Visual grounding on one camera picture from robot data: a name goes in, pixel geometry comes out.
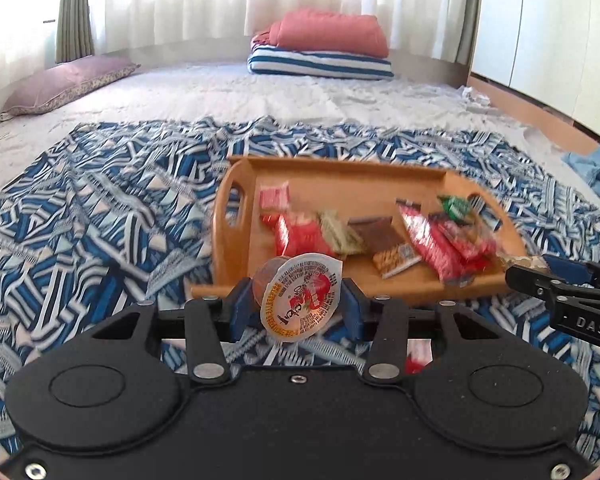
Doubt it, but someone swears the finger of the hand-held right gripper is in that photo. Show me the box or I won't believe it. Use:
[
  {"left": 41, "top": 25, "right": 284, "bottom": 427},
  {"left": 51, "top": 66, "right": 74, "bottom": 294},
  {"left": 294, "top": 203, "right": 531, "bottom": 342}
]
[
  {"left": 542, "top": 254, "right": 600, "bottom": 288},
  {"left": 505, "top": 264, "right": 571, "bottom": 307}
]

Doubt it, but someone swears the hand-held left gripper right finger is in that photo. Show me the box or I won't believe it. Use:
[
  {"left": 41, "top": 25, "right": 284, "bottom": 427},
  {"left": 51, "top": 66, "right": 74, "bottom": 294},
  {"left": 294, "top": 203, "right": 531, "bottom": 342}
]
[{"left": 341, "top": 277, "right": 506, "bottom": 385}]

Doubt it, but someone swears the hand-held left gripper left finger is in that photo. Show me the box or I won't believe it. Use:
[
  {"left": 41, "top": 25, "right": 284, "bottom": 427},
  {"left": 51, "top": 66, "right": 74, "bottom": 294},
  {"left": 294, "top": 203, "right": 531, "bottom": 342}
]
[{"left": 87, "top": 277, "right": 255, "bottom": 384}]

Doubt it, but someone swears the red-brown biscuit packet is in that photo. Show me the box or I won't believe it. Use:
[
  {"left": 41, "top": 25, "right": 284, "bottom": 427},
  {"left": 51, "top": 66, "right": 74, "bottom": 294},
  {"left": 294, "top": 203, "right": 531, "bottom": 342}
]
[{"left": 495, "top": 252, "right": 551, "bottom": 273}]

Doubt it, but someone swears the jelly cup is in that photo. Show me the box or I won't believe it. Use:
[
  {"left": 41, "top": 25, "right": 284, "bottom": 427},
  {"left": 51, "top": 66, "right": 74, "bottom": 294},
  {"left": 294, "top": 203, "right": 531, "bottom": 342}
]
[{"left": 252, "top": 254, "right": 343, "bottom": 342}]

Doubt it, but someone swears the cream snack packet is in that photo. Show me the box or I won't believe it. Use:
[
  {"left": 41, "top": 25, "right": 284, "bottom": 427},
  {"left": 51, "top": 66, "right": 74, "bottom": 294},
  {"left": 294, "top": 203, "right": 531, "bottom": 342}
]
[{"left": 319, "top": 210, "right": 368, "bottom": 260}]

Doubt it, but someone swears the red snack pouch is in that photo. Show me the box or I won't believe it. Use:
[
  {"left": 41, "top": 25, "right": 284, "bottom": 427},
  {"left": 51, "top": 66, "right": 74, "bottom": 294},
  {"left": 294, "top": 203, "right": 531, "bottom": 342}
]
[{"left": 261, "top": 210, "right": 331, "bottom": 261}]

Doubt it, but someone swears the long red snack packet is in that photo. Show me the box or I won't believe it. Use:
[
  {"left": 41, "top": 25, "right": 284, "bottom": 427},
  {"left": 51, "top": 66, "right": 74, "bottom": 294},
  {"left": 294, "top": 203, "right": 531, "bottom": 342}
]
[{"left": 397, "top": 200, "right": 473, "bottom": 283}]

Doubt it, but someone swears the green snack packet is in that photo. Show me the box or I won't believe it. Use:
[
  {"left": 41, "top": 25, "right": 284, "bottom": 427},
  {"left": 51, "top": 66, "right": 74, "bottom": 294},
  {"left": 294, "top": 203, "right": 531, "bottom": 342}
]
[{"left": 438, "top": 194, "right": 486, "bottom": 223}]

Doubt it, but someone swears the pink snack packet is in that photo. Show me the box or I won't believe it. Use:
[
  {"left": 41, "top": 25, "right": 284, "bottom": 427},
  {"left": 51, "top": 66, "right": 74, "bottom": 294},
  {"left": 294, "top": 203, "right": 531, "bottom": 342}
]
[{"left": 259, "top": 183, "right": 292, "bottom": 212}]

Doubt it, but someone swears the wooden tray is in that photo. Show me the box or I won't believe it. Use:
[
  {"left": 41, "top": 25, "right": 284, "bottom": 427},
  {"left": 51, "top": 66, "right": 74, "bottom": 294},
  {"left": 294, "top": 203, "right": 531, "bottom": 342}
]
[{"left": 190, "top": 156, "right": 528, "bottom": 306}]

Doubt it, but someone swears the small red snack packet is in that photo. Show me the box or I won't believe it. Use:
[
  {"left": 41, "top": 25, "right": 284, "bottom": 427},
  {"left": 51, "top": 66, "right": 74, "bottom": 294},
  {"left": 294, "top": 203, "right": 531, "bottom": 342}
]
[{"left": 430, "top": 212, "right": 498, "bottom": 263}]

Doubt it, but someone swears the brown snack packet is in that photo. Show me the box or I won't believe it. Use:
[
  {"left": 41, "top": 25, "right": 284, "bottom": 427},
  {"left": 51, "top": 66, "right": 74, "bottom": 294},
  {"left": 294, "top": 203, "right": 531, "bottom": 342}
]
[{"left": 348, "top": 216, "right": 423, "bottom": 279}]

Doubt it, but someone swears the flat red snack packet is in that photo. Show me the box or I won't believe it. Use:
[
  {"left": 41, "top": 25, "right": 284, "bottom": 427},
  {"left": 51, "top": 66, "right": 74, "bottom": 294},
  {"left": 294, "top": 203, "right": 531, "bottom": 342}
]
[{"left": 405, "top": 342, "right": 433, "bottom": 376}]

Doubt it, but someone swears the light blue cloth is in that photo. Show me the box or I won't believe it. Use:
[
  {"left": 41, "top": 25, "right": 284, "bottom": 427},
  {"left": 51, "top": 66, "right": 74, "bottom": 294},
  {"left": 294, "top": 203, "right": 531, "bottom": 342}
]
[{"left": 560, "top": 142, "right": 600, "bottom": 201}]

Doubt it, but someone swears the blue patterned blanket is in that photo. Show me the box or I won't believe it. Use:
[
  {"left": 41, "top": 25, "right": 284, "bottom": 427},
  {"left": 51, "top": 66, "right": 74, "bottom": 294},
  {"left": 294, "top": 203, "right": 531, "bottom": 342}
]
[{"left": 0, "top": 116, "right": 600, "bottom": 466}]

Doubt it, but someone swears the white crumpled cloth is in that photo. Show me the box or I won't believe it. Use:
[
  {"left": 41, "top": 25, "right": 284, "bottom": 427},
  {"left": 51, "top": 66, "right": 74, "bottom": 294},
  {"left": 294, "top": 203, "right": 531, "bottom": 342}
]
[{"left": 457, "top": 85, "right": 493, "bottom": 108}]

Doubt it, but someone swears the grey bed sheet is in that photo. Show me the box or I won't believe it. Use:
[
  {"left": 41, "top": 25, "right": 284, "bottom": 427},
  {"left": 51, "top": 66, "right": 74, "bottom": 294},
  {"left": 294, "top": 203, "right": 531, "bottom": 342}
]
[{"left": 0, "top": 57, "right": 581, "bottom": 181}]

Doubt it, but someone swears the white wardrobe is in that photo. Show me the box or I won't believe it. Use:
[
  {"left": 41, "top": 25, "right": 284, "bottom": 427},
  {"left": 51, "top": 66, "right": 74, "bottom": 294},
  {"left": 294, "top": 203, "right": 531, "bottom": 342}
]
[{"left": 467, "top": 0, "right": 600, "bottom": 148}]

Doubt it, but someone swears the blue striped pillow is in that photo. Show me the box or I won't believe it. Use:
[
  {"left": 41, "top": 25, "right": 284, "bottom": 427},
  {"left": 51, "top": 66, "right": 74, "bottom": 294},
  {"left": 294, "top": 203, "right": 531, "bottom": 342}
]
[{"left": 246, "top": 44, "right": 395, "bottom": 81}]

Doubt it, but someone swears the olive curtain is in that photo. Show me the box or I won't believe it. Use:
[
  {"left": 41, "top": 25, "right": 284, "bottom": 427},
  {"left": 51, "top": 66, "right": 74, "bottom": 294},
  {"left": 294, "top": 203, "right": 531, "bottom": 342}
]
[
  {"left": 55, "top": 0, "right": 96, "bottom": 63},
  {"left": 457, "top": 0, "right": 485, "bottom": 68}
]

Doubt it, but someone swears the red folded blanket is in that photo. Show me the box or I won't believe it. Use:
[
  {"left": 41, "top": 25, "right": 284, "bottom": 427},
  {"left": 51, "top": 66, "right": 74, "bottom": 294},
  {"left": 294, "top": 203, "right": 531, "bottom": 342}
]
[{"left": 252, "top": 9, "right": 390, "bottom": 58}]

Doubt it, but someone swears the purple pillow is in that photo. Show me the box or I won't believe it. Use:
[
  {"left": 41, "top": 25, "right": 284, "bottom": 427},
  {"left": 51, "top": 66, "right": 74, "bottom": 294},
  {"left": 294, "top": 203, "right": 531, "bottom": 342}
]
[{"left": 0, "top": 55, "right": 141, "bottom": 121}]

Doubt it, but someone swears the white sheer curtain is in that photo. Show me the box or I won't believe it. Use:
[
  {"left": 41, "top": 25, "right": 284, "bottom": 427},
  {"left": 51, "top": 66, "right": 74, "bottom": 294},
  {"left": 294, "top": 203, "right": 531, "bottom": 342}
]
[{"left": 0, "top": 0, "right": 481, "bottom": 106}]

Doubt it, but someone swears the wooden bed frame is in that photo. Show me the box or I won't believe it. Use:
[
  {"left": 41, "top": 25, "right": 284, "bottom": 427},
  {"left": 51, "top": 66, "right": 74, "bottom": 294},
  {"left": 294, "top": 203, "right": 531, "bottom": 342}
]
[{"left": 467, "top": 74, "right": 600, "bottom": 156}]

